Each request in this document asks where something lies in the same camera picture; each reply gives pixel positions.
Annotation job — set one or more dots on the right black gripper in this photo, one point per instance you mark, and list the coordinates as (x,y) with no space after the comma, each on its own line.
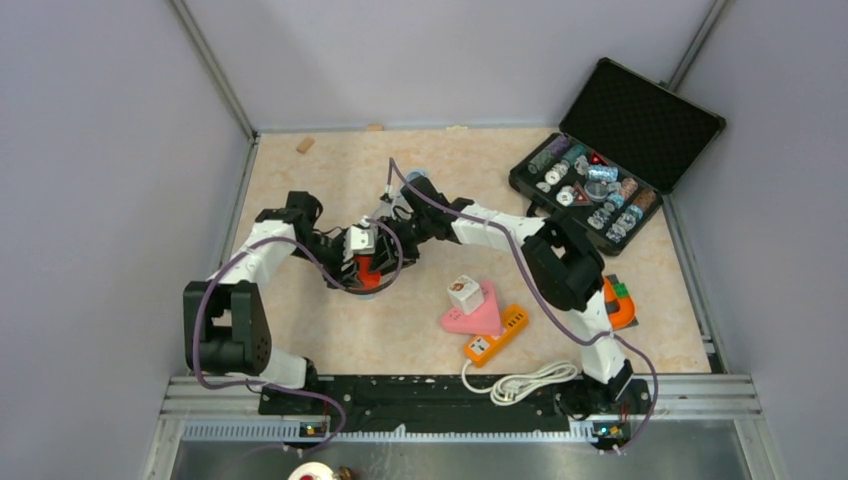
(392,252)

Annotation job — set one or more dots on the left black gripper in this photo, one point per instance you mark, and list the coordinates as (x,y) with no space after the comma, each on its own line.
(346,277)

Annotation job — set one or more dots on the red cube socket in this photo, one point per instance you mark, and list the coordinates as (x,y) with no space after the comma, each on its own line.
(368,278)

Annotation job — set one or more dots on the white cube socket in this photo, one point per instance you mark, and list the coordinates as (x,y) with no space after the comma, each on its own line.
(465,294)

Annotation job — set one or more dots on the pink triangular power strip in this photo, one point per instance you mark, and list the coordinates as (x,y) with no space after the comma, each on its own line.
(486,320)

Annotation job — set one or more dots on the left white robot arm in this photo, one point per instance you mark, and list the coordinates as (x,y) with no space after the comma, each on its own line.
(226,328)

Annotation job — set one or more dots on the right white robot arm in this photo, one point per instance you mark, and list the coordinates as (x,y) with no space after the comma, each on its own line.
(563,269)

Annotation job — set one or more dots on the small wooden block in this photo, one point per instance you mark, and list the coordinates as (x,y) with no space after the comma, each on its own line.
(304,145)

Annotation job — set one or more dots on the grey mat under toy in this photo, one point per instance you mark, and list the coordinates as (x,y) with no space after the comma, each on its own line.
(626,311)

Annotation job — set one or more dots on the black open case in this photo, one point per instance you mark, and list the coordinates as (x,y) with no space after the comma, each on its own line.
(623,145)

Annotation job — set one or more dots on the red white emergency button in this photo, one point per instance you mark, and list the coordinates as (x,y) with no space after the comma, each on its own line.
(314,471)

